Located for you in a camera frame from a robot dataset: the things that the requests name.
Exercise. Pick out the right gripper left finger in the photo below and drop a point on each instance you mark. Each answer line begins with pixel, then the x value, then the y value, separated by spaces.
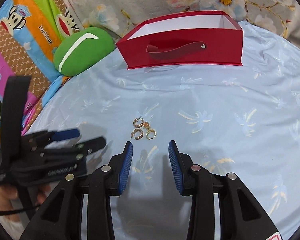
pixel 60 216

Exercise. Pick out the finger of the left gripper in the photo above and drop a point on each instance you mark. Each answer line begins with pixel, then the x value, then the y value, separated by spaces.
pixel 84 148
pixel 41 139

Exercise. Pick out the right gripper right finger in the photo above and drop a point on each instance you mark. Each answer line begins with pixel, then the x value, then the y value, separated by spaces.
pixel 241 215

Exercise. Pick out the red box with strap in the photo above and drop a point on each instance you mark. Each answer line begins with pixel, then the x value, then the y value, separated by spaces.
pixel 192 37

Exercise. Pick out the person's left hand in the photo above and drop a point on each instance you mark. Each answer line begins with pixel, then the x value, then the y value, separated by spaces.
pixel 12 223

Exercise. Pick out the light blue bedsheet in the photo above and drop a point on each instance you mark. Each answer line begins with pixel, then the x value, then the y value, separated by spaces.
pixel 243 119

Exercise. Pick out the green round plush cushion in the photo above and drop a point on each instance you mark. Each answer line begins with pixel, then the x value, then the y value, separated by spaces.
pixel 82 50

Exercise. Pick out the colourful monkey cartoon sheet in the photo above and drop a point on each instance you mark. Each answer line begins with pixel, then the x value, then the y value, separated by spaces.
pixel 30 33

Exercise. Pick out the grey floral blanket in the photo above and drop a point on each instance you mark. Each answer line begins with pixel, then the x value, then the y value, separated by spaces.
pixel 281 17

